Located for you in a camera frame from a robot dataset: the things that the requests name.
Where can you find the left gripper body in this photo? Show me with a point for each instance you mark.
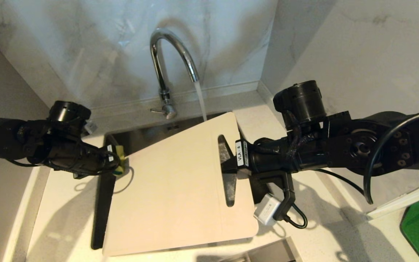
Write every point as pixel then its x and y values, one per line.
pixel 91 160

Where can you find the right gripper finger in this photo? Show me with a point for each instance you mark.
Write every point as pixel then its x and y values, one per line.
pixel 227 160

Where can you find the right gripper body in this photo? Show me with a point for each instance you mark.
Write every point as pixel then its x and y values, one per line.
pixel 267 156

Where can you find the yellow green sponge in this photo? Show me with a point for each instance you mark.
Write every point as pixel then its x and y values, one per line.
pixel 121 157

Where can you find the beige cutting board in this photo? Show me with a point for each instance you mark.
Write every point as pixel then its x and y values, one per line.
pixel 173 189

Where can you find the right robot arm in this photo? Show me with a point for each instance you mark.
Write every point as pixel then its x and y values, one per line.
pixel 358 145

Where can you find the chrome faucet lever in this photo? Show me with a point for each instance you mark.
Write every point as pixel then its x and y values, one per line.
pixel 166 111

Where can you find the chrome gooseneck faucet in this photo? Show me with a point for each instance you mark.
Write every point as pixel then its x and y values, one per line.
pixel 164 72

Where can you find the stainless steel sink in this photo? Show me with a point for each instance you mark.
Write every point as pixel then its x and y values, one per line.
pixel 140 136

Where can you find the water stream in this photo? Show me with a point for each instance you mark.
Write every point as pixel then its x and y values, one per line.
pixel 201 100

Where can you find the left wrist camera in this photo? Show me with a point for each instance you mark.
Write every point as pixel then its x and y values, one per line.
pixel 91 127

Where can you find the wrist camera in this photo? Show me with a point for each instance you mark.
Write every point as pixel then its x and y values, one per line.
pixel 267 210
pixel 91 127

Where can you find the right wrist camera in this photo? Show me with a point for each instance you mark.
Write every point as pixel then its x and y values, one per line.
pixel 267 210

